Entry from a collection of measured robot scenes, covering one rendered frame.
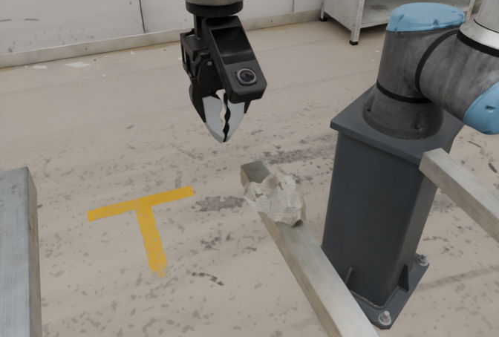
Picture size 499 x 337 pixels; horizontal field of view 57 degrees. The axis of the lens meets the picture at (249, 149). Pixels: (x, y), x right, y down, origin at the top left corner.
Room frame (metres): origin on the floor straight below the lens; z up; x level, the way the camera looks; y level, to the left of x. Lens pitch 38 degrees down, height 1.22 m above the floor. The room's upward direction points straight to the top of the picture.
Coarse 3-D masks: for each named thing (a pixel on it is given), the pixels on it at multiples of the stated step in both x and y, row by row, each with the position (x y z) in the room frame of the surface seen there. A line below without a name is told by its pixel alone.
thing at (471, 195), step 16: (432, 160) 0.47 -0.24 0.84; (448, 160) 0.47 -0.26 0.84; (432, 176) 0.46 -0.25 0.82; (448, 176) 0.44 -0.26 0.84; (464, 176) 0.44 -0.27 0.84; (448, 192) 0.44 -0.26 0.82; (464, 192) 0.41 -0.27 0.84; (480, 192) 0.41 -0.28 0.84; (464, 208) 0.41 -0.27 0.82; (480, 208) 0.39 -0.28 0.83; (496, 208) 0.38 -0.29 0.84; (480, 224) 0.38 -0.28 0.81; (496, 224) 0.36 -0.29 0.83; (496, 240) 0.36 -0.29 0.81
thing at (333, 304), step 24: (264, 168) 0.43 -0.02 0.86; (264, 216) 0.36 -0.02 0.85; (288, 240) 0.32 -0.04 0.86; (312, 240) 0.32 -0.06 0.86; (288, 264) 0.31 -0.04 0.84; (312, 264) 0.28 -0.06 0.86; (312, 288) 0.26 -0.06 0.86; (336, 288) 0.26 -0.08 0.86; (336, 312) 0.23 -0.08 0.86; (360, 312) 0.23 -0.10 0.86; (336, 336) 0.22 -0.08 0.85; (360, 336) 0.21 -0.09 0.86
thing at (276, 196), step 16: (272, 176) 0.41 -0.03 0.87; (288, 176) 0.41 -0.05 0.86; (256, 192) 0.37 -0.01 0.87; (272, 192) 0.38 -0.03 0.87; (288, 192) 0.38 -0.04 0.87; (256, 208) 0.36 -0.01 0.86; (272, 208) 0.35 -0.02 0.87; (288, 208) 0.35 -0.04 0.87; (304, 208) 0.36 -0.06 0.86; (288, 224) 0.34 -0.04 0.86
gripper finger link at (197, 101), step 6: (192, 78) 0.52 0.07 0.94; (192, 84) 0.52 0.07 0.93; (198, 84) 0.52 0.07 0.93; (192, 90) 0.52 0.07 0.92; (198, 90) 0.52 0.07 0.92; (204, 90) 0.52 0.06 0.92; (192, 96) 0.52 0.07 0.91; (198, 96) 0.52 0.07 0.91; (204, 96) 0.52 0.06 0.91; (192, 102) 0.52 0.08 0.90; (198, 102) 0.52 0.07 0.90; (198, 108) 0.52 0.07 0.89; (204, 114) 0.52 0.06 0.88; (204, 120) 0.52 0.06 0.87
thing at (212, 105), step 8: (208, 96) 0.53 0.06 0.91; (216, 96) 0.53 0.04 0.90; (208, 104) 0.52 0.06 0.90; (216, 104) 0.53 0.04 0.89; (208, 112) 0.52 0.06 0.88; (216, 112) 0.53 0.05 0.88; (208, 120) 0.52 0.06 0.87; (216, 120) 0.53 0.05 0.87; (208, 128) 0.53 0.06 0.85; (216, 128) 0.53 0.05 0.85; (216, 136) 0.53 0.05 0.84; (224, 136) 0.53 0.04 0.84
